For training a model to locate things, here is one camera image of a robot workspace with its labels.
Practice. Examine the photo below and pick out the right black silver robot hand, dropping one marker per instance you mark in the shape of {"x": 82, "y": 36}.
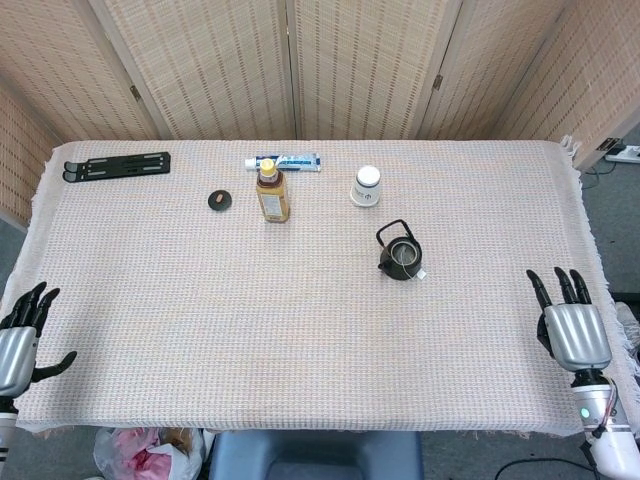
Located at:
{"x": 577, "y": 335}

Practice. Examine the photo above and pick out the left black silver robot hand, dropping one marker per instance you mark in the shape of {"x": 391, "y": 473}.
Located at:
{"x": 15, "y": 355}

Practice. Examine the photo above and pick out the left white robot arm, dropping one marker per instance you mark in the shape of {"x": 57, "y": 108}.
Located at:
{"x": 5, "y": 425}

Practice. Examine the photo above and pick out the plastic bag with pink contents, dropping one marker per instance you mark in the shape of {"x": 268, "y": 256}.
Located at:
{"x": 145, "y": 455}

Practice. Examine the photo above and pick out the black teapot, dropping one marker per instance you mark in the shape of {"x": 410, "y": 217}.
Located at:
{"x": 387, "y": 265}

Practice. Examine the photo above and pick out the black teapot lid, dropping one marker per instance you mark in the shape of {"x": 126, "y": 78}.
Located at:
{"x": 219, "y": 200}

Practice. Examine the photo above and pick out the yellow tea bottle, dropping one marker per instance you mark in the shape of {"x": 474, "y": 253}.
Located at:
{"x": 273, "y": 200}

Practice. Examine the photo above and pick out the white power strip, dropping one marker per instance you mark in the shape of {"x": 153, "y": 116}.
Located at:
{"x": 625, "y": 154}

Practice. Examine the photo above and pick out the black folding laptop stand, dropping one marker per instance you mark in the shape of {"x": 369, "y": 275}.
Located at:
{"x": 120, "y": 165}

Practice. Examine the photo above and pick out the woven checked tablecloth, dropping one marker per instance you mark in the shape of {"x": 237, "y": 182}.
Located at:
{"x": 250, "y": 310}

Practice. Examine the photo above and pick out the white paper cup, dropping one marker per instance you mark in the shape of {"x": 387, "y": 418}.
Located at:
{"x": 366, "y": 190}

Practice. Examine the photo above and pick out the blue grey chair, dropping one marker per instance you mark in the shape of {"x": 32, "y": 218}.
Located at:
{"x": 310, "y": 455}

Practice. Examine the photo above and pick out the white blue toothpaste tube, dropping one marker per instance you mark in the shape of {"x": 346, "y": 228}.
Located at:
{"x": 300, "y": 162}

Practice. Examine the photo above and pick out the bamboo folding screen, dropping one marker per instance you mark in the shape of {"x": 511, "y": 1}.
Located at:
{"x": 225, "y": 65}

